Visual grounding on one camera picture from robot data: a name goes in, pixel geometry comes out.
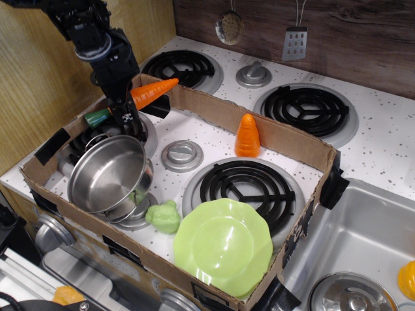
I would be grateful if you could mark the short orange carrot tip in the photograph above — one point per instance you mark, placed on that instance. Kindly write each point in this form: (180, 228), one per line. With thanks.
(247, 142)

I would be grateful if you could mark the silver centre stove knob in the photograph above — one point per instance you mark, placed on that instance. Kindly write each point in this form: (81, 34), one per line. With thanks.
(182, 156)

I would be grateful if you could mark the silver front panel knob right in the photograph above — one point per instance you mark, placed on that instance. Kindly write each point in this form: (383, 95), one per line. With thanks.
(172, 300)

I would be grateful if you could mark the front right black burner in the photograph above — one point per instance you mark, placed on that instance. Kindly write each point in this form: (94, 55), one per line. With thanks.
(266, 187)

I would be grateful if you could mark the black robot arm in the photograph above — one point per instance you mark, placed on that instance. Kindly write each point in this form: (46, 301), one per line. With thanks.
(106, 49)

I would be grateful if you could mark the orange toy carrot green stem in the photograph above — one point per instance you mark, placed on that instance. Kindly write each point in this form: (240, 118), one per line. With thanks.
(141, 97)

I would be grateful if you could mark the yellow toy in sink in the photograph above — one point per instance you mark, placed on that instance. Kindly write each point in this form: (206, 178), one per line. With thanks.
(405, 280)

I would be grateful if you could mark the stainless steel pot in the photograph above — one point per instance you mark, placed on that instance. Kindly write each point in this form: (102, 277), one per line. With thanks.
(112, 179)

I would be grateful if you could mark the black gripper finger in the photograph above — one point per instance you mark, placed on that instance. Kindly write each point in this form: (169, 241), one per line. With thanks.
(117, 109)
(132, 123)

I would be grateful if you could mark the hanging slotted metal spatula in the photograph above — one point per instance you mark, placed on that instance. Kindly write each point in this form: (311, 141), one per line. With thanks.
(295, 43)

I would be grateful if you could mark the orange object bottom left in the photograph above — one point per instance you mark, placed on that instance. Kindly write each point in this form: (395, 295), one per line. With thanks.
(67, 295)

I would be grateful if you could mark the hanging perforated metal spoon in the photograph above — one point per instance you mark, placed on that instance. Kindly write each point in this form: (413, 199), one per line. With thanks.
(229, 27)

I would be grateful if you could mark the steel lid in sink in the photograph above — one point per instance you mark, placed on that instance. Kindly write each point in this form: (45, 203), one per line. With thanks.
(349, 291)

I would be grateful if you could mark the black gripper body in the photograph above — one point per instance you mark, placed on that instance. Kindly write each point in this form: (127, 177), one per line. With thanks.
(113, 73)

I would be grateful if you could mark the silver front panel knob left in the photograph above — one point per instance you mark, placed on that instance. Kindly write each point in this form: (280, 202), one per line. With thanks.
(52, 234)

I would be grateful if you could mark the light green toy vegetable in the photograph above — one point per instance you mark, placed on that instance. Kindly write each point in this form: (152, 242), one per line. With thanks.
(164, 217)

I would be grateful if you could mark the silver stove knob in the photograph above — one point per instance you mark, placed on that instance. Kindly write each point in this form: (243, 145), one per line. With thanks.
(182, 156)
(253, 76)

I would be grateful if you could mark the front left black burner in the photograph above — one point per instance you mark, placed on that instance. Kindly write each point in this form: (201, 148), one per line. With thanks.
(69, 155)

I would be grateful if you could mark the brown cardboard fence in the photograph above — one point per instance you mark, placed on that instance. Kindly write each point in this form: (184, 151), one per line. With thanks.
(212, 123)

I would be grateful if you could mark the light green plastic plate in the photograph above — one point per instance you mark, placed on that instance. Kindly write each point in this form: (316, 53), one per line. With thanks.
(226, 244)

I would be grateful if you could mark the silver panel knob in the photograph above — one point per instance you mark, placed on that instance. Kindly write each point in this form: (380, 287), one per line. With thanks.
(52, 234)
(172, 300)

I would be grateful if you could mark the black burner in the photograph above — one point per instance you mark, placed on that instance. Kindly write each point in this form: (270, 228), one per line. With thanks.
(317, 110)
(266, 187)
(195, 70)
(69, 155)

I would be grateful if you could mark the grey toy sink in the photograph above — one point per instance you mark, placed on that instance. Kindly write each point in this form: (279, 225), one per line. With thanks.
(370, 231)

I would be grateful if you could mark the silver back stove knob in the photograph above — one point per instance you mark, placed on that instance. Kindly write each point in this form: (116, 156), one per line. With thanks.
(253, 76)

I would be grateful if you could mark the back right black burner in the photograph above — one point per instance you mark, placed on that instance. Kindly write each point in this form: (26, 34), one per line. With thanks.
(317, 110)

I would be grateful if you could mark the back left black burner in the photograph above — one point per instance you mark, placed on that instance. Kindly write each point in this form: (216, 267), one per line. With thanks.
(195, 70)

